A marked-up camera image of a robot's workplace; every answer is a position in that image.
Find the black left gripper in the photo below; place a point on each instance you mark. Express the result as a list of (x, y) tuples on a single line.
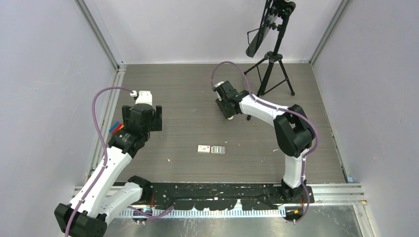
[(155, 125)]

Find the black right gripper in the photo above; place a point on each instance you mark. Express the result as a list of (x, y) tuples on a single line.
[(227, 114)]

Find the staple box tray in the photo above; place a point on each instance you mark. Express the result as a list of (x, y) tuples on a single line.
[(218, 150)]

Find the white staple box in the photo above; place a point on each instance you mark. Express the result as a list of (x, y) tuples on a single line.
[(204, 149)]

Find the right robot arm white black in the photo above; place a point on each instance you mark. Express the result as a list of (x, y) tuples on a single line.
[(294, 133)]

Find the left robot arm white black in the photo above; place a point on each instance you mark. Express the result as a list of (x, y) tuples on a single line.
[(91, 210)]

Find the yellow green colourful block toy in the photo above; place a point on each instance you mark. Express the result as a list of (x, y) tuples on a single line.
[(116, 127)]

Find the black tripod stand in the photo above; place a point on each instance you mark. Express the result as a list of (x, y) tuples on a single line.
[(264, 69)]

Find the black tablet on tripod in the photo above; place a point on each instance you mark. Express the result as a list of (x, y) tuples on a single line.
[(276, 14)]

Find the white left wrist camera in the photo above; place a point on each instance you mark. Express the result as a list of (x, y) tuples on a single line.
[(144, 97)]

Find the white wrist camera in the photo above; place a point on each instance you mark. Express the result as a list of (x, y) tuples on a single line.
[(144, 97), (217, 85)]

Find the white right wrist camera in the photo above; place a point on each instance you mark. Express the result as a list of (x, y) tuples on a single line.
[(217, 85)]

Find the aluminium cable duct rail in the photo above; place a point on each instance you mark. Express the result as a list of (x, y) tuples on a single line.
[(206, 213)]

